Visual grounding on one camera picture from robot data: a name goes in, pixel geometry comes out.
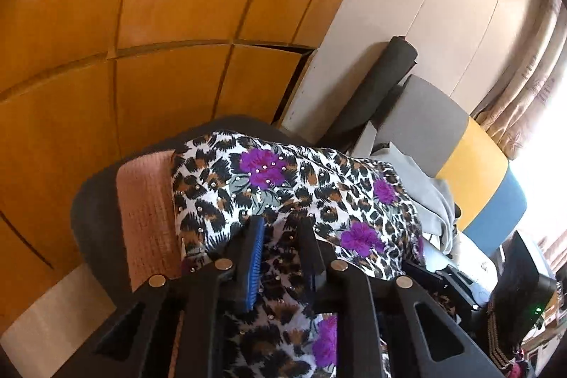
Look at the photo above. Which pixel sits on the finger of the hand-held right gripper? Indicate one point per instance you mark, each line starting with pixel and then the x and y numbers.
pixel 421 275
pixel 460 285

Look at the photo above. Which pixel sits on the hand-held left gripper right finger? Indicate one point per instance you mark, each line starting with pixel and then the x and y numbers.
pixel 312 258

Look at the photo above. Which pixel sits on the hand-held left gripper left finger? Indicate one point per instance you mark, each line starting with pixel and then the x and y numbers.
pixel 254 267

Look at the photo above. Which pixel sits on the leopard print purple-flower garment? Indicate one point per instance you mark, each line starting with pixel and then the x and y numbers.
pixel 221 192

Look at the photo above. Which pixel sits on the white printed pillow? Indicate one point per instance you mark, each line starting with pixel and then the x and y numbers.
pixel 469 267

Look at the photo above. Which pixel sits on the light grey garment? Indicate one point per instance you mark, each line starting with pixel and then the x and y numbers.
pixel 425 192

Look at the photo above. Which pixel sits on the grey yellow blue sofa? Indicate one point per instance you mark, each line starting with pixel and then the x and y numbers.
pixel 469 170

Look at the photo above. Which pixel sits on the folded pink sweater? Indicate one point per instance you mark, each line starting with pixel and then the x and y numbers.
pixel 146 205

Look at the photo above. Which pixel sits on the beige floral curtain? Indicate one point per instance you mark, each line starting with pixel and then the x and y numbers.
pixel 531 94

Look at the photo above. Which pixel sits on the black rolled mat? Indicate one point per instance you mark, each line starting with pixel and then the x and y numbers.
pixel 381 85

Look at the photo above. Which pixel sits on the orange wooden wardrobe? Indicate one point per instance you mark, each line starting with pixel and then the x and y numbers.
pixel 133 6

